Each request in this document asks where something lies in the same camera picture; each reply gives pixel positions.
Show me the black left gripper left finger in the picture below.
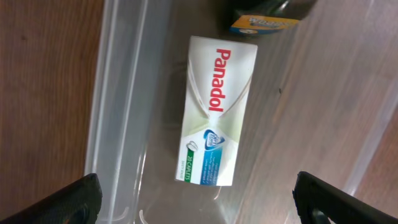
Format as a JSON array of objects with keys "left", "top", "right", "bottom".
[{"left": 1, "top": 173, "right": 103, "bottom": 224}]

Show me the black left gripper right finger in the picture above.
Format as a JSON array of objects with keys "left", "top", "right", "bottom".
[{"left": 293, "top": 171, "right": 397, "bottom": 224}]

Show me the white green Panadol box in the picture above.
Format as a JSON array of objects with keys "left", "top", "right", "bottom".
[{"left": 175, "top": 36, "right": 257, "bottom": 186}]

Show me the dark bottle white cap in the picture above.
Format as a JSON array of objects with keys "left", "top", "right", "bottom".
[{"left": 229, "top": 0, "right": 317, "bottom": 35}]

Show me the clear plastic container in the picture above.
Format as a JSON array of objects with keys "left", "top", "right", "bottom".
[{"left": 85, "top": 0, "right": 397, "bottom": 223}]

